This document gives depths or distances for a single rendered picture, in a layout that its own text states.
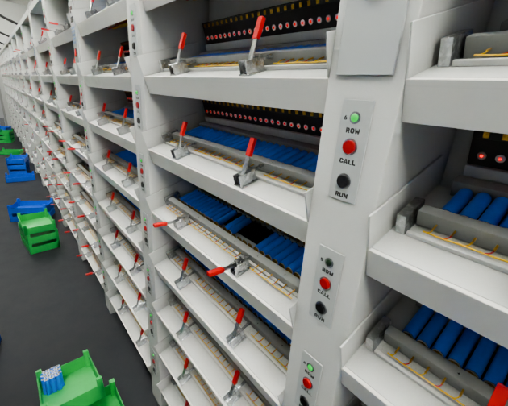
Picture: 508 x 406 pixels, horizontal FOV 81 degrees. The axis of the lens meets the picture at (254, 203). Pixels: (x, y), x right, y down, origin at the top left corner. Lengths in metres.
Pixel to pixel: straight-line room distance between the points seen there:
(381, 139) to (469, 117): 0.08
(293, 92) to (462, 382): 0.43
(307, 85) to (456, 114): 0.18
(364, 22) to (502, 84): 0.15
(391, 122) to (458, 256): 0.17
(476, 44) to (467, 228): 0.19
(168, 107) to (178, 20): 0.23
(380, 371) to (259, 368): 0.30
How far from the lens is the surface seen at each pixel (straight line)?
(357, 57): 0.39
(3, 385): 1.85
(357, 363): 0.52
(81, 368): 1.77
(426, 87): 0.35
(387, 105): 0.36
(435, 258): 0.40
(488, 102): 0.34
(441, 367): 0.51
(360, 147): 0.38
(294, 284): 0.57
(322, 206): 0.42
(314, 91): 0.43
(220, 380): 0.96
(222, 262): 0.69
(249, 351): 0.76
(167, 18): 0.96
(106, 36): 1.62
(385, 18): 0.38
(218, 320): 0.83
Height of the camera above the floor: 1.25
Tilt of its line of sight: 20 degrees down
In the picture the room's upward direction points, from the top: 4 degrees clockwise
